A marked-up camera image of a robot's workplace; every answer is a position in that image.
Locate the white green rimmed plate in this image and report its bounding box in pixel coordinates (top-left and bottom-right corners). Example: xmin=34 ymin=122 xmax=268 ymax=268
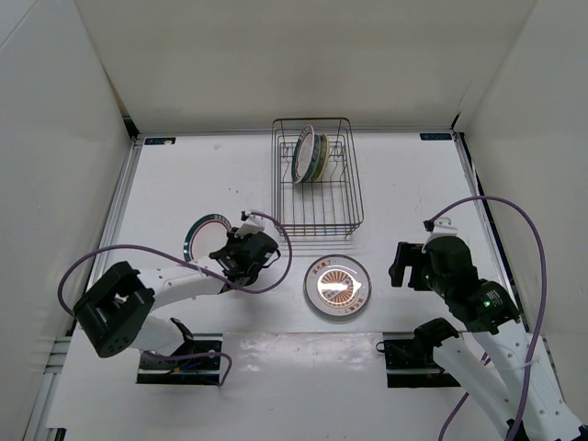
xmin=183 ymin=213 xmax=232 ymax=262

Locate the teal patterned plate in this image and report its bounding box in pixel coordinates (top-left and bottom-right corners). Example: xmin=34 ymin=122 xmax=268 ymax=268
xmin=305 ymin=134 xmax=322 ymax=181

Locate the cream floral plate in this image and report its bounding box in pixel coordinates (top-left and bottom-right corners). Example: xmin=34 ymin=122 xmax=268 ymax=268
xmin=314 ymin=134 xmax=330 ymax=181

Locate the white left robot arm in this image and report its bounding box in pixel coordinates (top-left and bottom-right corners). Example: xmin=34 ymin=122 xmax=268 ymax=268
xmin=73 ymin=231 xmax=280 ymax=368

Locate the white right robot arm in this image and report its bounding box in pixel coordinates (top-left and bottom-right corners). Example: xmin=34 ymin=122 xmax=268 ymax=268
xmin=389 ymin=235 xmax=587 ymax=440

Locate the right blue table label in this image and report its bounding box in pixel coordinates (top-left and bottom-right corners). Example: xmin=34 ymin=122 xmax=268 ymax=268
xmin=419 ymin=132 xmax=453 ymax=141

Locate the blue table label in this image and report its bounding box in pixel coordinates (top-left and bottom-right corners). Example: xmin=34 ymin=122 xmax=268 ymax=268
xmin=143 ymin=137 xmax=176 ymax=145
xmin=419 ymin=132 xmax=453 ymax=141

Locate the left blue table label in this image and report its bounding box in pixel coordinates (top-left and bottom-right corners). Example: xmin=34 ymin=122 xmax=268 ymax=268
xmin=143 ymin=137 xmax=176 ymax=145

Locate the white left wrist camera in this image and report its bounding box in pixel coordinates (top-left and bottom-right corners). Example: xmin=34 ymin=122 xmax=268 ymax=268
xmin=234 ymin=210 xmax=265 ymax=238

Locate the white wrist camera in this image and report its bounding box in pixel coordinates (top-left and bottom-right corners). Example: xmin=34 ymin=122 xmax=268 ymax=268
xmin=234 ymin=210 xmax=265 ymax=238
xmin=424 ymin=217 xmax=458 ymax=243

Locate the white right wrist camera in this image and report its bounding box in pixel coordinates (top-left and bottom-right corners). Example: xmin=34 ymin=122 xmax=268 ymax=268
xmin=424 ymin=217 xmax=458 ymax=243

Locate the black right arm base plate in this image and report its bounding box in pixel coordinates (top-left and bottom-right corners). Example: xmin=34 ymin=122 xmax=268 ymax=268
xmin=375 ymin=334 xmax=459 ymax=389

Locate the metal wire dish rack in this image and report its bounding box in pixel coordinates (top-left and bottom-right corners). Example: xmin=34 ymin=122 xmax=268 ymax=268
xmin=271 ymin=117 xmax=365 ymax=238

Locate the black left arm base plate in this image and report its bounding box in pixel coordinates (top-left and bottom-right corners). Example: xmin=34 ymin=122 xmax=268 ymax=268
xmin=135 ymin=334 xmax=223 ymax=386

